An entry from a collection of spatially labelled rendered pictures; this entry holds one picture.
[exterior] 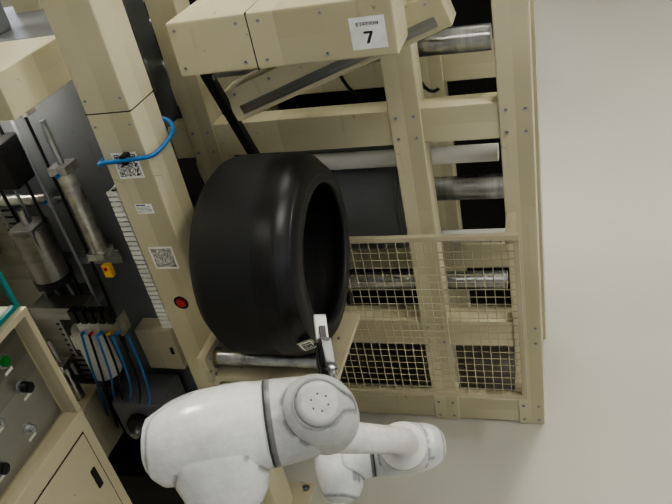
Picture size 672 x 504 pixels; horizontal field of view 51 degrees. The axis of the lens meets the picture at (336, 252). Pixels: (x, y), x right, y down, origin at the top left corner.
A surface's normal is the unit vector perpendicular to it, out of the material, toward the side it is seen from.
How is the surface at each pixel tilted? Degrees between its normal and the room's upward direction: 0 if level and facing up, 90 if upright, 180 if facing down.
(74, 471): 90
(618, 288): 0
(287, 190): 46
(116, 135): 90
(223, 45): 90
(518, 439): 0
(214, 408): 13
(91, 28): 90
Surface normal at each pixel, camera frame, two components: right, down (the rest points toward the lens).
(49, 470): 0.95, -0.02
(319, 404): 0.12, -0.41
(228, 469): 0.09, 0.18
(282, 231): 0.42, -0.16
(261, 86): -0.24, 0.57
